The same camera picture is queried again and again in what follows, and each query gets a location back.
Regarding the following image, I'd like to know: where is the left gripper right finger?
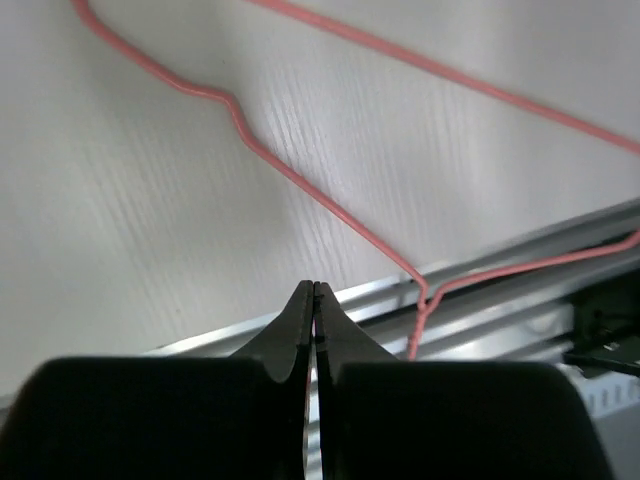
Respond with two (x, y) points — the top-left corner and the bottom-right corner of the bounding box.
(313, 282), (397, 388)

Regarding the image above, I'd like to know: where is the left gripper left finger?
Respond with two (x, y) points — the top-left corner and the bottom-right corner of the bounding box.
(230, 280), (313, 383)

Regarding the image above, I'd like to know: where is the aluminium mounting rail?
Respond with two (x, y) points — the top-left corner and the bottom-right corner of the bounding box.
(151, 200), (639, 356)

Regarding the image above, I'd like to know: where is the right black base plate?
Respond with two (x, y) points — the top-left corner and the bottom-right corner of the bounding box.
(562, 282), (639, 379)

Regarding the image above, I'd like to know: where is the white slotted cable duct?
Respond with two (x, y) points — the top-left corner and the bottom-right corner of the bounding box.
(573, 372), (639, 419)

